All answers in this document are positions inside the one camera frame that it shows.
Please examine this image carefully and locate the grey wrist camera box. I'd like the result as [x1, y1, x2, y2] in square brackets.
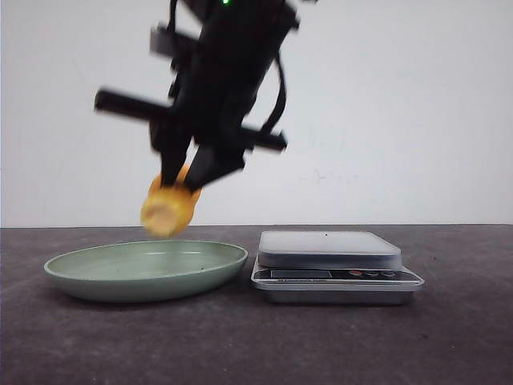
[149, 25, 176, 58]

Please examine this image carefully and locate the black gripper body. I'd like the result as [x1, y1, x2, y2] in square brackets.
[94, 1, 299, 153]

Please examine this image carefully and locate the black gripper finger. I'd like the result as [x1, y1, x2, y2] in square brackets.
[184, 144, 244, 188]
[160, 132, 192, 187]

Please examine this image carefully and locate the green oval plate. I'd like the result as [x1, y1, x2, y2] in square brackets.
[43, 240, 248, 303]

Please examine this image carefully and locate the yellow corn cob piece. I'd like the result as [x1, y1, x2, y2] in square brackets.
[140, 164, 201, 238]

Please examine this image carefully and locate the silver digital kitchen scale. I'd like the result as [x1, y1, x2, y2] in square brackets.
[251, 230, 425, 306]

